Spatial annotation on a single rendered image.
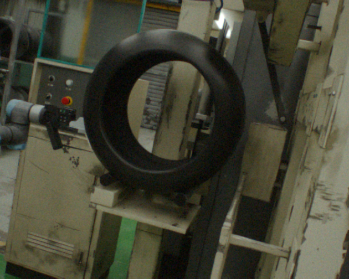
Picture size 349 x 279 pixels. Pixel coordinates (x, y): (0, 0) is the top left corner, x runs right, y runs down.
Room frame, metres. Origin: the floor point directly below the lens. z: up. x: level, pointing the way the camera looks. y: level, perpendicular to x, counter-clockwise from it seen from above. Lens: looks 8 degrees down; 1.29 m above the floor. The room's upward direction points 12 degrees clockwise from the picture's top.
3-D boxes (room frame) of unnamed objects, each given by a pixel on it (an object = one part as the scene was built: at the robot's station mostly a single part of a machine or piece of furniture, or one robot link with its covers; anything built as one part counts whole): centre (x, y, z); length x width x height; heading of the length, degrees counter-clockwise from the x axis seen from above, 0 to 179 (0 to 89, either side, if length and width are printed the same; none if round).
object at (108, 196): (1.69, 0.16, 0.84); 0.36 x 0.09 x 0.06; 168
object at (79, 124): (1.63, 0.34, 1.06); 0.09 x 0.03 x 0.06; 78
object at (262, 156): (1.81, -0.39, 1.05); 0.20 x 0.15 x 0.30; 168
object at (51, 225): (2.50, 0.50, 0.63); 0.56 x 0.41 x 1.27; 78
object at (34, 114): (1.68, 0.52, 1.06); 0.08 x 0.05 x 0.08; 168
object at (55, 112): (1.66, 0.44, 1.07); 0.12 x 0.08 x 0.09; 78
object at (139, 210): (1.67, 0.02, 0.80); 0.37 x 0.36 x 0.02; 78
